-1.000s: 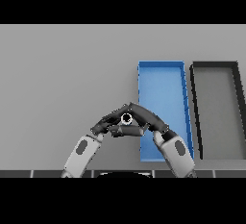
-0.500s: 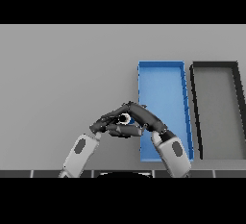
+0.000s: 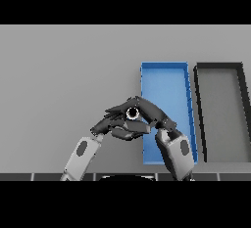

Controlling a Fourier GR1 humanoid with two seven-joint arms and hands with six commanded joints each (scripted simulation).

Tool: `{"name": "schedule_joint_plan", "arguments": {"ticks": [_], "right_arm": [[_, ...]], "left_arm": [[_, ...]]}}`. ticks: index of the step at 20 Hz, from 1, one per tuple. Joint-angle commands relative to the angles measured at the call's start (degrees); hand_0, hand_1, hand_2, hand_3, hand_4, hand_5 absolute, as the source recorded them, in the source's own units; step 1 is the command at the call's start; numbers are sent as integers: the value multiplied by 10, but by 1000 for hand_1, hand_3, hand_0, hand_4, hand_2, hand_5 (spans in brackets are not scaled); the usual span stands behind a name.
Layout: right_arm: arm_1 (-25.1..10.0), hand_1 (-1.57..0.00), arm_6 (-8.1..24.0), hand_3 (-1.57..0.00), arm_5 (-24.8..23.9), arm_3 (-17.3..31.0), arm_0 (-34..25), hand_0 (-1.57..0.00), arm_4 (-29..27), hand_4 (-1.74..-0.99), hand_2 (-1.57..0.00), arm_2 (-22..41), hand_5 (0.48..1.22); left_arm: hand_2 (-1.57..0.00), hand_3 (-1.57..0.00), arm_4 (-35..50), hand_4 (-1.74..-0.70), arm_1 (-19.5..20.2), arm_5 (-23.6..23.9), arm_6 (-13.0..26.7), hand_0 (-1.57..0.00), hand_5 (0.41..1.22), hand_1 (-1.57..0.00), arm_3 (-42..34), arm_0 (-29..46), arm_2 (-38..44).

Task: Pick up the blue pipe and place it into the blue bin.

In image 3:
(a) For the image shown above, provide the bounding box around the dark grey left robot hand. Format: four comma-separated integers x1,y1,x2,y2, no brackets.
90,114,152,142

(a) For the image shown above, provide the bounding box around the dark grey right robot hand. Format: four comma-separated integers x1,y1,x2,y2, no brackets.
104,96,180,134

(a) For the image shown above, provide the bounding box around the blue pipe with ringed end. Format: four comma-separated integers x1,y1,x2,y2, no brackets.
125,106,141,121

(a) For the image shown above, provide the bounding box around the blue bin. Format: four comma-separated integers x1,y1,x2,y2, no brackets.
140,61,199,166

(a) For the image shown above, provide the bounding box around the dark grey bin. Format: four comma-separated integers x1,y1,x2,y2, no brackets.
193,62,251,163

